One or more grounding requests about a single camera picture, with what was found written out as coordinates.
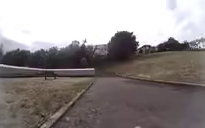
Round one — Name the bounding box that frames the pale building behind trees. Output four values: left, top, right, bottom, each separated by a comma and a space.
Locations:
93, 43, 110, 58

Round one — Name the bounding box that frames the large dark round tree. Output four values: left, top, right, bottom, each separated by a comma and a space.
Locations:
107, 30, 140, 62

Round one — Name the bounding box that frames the dark grey asphalt path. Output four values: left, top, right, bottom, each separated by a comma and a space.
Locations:
51, 76, 205, 128

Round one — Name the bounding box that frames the bench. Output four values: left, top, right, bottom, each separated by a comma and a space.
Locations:
43, 70, 58, 81

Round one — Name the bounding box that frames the row of dark trees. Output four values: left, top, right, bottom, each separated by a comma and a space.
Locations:
0, 39, 108, 70

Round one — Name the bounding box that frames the pale stone kerb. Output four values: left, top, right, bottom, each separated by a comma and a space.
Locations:
38, 79, 95, 128

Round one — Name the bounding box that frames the pale kerb along slope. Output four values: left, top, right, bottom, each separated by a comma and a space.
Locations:
114, 73, 205, 89

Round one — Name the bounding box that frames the grassy slope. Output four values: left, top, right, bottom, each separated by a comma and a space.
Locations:
103, 49, 205, 85

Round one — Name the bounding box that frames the dry grass patch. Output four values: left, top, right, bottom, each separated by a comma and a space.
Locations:
0, 77, 94, 128

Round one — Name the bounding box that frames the white building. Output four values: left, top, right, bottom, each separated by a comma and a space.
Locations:
189, 32, 205, 51

